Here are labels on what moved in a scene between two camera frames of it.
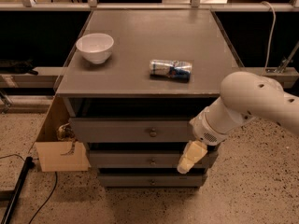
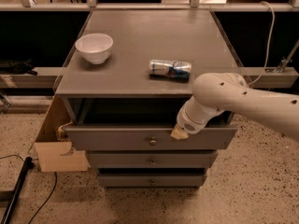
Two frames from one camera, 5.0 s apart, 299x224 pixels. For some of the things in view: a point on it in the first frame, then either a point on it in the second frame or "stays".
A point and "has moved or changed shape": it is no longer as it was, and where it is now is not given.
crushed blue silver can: (171, 69) stays
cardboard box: (49, 148) stays
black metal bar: (18, 190) stays
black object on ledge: (17, 66) stays
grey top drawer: (131, 130) has moved or changed shape
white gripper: (205, 131) -> (186, 122)
